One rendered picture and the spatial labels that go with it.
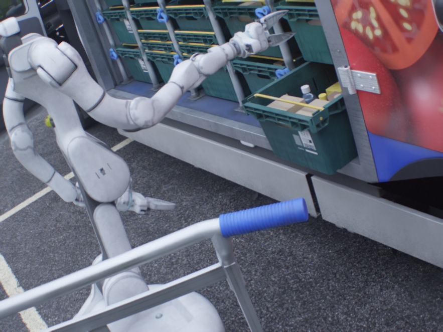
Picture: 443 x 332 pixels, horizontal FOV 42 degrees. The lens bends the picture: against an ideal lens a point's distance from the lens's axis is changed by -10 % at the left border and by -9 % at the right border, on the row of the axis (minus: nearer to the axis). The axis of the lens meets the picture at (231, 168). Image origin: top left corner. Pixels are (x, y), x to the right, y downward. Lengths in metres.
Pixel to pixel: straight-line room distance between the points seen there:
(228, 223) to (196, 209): 2.67
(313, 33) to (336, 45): 0.35
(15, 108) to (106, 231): 0.52
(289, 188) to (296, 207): 1.74
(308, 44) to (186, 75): 0.62
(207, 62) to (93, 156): 0.46
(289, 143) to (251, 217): 1.34
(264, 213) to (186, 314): 1.40
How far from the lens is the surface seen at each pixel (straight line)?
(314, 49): 2.33
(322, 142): 2.07
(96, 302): 2.24
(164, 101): 1.80
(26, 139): 2.09
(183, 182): 3.94
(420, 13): 1.63
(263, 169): 2.73
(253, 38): 2.03
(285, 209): 0.90
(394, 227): 2.21
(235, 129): 2.74
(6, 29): 1.78
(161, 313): 2.38
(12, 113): 2.08
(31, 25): 5.19
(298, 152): 2.22
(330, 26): 1.92
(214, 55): 1.95
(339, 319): 2.50
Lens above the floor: 1.69
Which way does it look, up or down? 26 degrees down
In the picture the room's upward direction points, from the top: 20 degrees counter-clockwise
